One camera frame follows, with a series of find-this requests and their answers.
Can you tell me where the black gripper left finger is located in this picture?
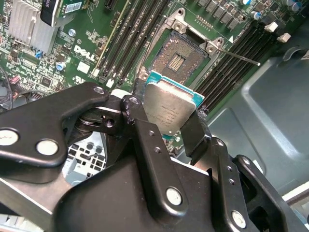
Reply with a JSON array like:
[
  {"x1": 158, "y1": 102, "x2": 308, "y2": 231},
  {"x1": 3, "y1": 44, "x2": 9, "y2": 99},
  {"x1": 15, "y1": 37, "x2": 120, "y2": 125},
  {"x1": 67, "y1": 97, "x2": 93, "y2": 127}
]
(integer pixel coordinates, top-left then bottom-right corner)
[{"x1": 0, "y1": 77, "x2": 190, "y2": 219}]

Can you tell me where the silver CPU with green edge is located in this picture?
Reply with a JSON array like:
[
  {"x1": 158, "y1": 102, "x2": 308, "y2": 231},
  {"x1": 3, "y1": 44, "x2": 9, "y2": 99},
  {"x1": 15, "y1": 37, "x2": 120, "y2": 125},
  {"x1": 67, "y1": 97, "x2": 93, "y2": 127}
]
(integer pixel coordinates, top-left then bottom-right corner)
[{"x1": 142, "y1": 71, "x2": 205, "y2": 140}]

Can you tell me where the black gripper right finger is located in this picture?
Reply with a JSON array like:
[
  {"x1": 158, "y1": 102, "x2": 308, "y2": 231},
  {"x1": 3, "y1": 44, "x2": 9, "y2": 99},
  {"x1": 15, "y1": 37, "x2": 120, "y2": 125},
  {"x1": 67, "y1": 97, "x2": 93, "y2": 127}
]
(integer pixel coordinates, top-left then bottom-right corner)
[{"x1": 180, "y1": 108, "x2": 300, "y2": 232}]

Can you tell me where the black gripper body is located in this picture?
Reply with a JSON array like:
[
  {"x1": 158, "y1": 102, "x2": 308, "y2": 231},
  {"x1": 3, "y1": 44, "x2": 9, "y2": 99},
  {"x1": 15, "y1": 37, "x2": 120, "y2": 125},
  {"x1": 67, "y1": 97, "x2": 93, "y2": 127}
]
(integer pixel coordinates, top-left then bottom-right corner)
[{"x1": 54, "y1": 158, "x2": 218, "y2": 232}]

